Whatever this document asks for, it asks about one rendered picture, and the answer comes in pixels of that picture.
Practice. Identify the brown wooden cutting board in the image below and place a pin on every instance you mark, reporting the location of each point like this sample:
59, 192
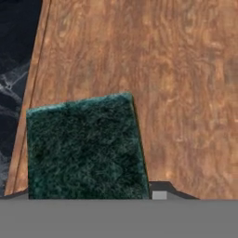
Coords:
173, 93

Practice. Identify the dark green sponge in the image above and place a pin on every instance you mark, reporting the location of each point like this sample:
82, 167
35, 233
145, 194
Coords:
86, 148

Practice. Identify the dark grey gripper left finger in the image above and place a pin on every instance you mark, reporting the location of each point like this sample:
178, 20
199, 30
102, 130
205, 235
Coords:
18, 195

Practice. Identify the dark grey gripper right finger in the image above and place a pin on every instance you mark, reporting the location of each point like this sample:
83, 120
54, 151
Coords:
164, 189

